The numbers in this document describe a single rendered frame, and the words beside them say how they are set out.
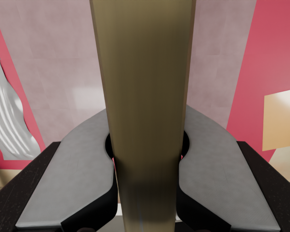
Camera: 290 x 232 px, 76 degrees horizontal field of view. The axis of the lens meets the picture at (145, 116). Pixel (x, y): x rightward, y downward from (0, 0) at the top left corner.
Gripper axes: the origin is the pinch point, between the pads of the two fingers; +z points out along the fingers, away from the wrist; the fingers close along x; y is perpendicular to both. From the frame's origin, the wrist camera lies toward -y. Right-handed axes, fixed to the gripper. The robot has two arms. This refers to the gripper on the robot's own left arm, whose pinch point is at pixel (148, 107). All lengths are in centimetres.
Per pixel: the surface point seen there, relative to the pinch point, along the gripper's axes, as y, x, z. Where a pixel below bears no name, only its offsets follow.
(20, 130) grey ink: 11.0, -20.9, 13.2
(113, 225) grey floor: 213, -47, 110
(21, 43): -2.1, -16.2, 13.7
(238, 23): -3.7, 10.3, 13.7
